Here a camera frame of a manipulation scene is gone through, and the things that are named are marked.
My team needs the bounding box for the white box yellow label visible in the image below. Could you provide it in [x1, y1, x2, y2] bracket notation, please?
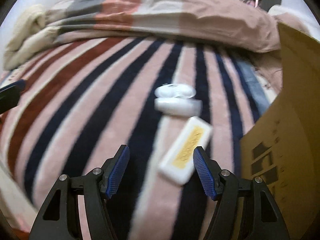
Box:
[159, 116, 213, 185]

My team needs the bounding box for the white earbuds case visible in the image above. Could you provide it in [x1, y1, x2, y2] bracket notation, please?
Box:
[154, 83, 202, 118]

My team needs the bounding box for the cream fleece blanket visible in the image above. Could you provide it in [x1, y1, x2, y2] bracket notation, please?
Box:
[3, 4, 59, 70]

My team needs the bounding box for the brown cardboard box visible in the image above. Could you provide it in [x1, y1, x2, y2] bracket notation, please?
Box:
[241, 23, 319, 239]

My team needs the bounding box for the striped plush blanket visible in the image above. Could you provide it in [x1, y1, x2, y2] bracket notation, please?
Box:
[1, 37, 270, 239]

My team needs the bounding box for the folded patchwork duvet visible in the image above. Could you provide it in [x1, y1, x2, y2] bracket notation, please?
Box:
[46, 0, 280, 53]

